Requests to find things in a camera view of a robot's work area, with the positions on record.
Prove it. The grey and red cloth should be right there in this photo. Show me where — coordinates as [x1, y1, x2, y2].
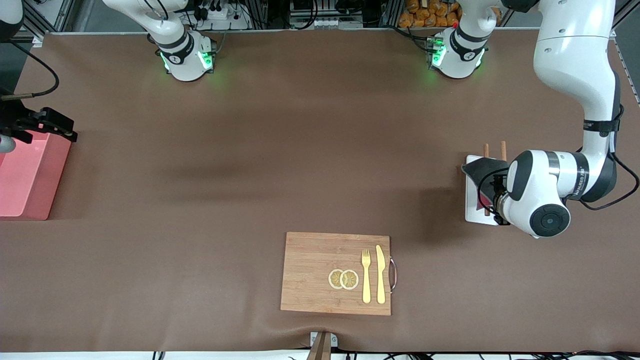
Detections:
[461, 156, 511, 211]

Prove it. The white rack with wooden rods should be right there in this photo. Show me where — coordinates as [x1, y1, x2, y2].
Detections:
[465, 141, 509, 227]

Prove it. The pink plastic bin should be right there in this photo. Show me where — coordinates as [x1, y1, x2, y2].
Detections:
[0, 129, 72, 221]

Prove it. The yellow knife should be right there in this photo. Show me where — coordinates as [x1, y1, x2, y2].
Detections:
[375, 244, 387, 305]

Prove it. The yellow fork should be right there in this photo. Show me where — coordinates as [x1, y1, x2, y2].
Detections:
[361, 248, 372, 304]

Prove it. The brown table mat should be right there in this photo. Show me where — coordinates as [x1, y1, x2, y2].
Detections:
[0, 27, 640, 354]

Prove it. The white power strip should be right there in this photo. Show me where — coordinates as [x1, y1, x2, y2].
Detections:
[196, 4, 251, 31]

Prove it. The wooden cutting board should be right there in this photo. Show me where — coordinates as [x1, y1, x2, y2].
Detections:
[280, 231, 399, 317]

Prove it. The orange snack bag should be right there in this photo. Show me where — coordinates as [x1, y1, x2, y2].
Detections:
[398, 0, 462, 29]

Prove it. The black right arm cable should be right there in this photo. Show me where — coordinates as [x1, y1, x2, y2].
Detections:
[0, 40, 60, 101]

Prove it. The aluminium frame profile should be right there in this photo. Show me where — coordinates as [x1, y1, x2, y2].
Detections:
[20, 0, 76, 48]
[612, 0, 640, 41]

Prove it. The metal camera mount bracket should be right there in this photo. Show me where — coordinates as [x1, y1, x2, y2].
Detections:
[306, 331, 339, 360]

